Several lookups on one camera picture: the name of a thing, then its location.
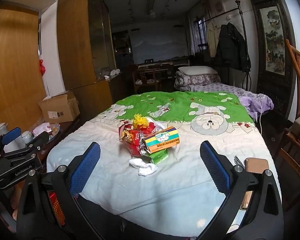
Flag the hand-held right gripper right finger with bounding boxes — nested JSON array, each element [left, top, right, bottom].
[[187, 140, 284, 240]]

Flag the white wall board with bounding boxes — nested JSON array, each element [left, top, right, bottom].
[[129, 27, 190, 64]]

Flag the yellow green medicine box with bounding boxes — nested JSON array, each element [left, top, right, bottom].
[[141, 126, 180, 154]]

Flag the pink floral packet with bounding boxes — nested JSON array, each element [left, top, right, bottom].
[[32, 122, 52, 137]]

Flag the wooden table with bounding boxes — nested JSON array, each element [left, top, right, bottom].
[[132, 66, 175, 93]]

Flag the yellow artificial flower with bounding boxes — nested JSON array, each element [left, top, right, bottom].
[[132, 114, 150, 129]]

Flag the cardboard box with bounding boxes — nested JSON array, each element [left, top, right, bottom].
[[38, 91, 80, 124]]

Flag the blue plate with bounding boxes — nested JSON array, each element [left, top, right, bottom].
[[44, 124, 61, 143]]

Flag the red snack packet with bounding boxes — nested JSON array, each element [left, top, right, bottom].
[[118, 121, 160, 157]]

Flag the black metal coat rack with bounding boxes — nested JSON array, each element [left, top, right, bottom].
[[197, 0, 253, 90]]

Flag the window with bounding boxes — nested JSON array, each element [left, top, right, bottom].
[[190, 15, 208, 53]]

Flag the dark framed painted screen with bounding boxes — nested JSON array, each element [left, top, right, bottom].
[[247, 0, 297, 130]]

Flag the wooden wardrobe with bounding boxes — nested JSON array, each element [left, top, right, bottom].
[[56, 0, 120, 117]]

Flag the red plastic basket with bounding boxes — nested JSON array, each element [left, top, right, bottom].
[[47, 190, 65, 227]]

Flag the beige garment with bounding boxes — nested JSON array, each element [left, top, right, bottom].
[[205, 20, 219, 58]]

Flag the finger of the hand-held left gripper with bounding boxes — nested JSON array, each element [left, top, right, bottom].
[[22, 131, 50, 153], [0, 127, 22, 147]]

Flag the green packet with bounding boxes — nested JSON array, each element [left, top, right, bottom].
[[146, 149, 169, 165]]

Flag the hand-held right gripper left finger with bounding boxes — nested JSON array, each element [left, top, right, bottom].
[[16, 142, 115, 240]]

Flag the wooden chair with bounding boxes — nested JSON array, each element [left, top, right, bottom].
[[275, 39, 300, 210]]

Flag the tan phone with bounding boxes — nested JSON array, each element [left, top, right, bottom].
[[244, 157, 269, 173]]

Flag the wooden door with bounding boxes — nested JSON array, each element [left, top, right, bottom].
[[0, 1, 47, 137]]

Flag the white cable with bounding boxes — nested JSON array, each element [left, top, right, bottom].
[[258, 94, 265, 133]]

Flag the white pillow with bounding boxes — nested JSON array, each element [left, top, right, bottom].
[[177, 66, 218, 75]]

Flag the black jacket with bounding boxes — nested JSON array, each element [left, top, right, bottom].
[[214, 22, 252, 72]]

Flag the dark wooden nightstand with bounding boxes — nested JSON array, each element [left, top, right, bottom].
[[35, 116, 82, 173]]

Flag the white lidded ceramic cup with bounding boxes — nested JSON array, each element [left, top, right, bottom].
[[21, 130, 35, 144]]

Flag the folded floral quilt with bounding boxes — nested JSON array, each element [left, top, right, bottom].
[[175, 70, 220, 87]]

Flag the white plastic bag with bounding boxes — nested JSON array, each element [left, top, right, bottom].
[[129, 157, 158, 176]]

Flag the white thermos jug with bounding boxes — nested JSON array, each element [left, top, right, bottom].
[[0, 122, 23, 153]]

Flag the purple quilt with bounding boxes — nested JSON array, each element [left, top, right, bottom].
[[236, 92, 274, 120]]

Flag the bed with cartoon quilt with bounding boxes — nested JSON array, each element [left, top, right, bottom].
[[46, 91, 282, 232]]

